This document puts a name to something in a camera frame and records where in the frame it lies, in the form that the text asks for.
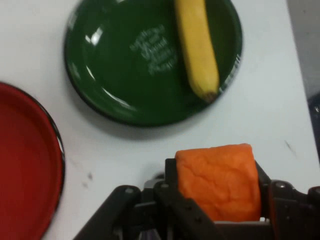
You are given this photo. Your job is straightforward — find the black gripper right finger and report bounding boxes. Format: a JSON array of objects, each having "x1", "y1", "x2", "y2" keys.
[{"x1": 254, "y1": 159, "x2": 320, "y2": 240}]

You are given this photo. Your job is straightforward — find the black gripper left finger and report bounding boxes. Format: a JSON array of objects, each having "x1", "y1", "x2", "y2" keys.
[{"x1": 71, "y1": 157, "x2": 222, "y2": 240}]

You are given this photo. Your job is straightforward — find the orange foam block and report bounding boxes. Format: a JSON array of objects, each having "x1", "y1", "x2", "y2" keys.
[{"x1": 174, "y1": 142, "x2": 263, "y2": 222}]

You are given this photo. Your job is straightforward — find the green enamel plate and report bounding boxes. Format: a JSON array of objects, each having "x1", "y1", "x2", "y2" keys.
[{"x1": 63, "y1": 0, "x2": 244, "y2": 128}]

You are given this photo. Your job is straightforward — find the red enamel plate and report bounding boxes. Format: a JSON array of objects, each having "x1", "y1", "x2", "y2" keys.
[{"x1": 0, "y1": 81, "x2": 66, "y2": 240}]

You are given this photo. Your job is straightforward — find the yellow toy banana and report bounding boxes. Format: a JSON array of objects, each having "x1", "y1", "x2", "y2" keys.
[{"x1": 173, "y1": 0, "x2": 221, "y2": 104}]

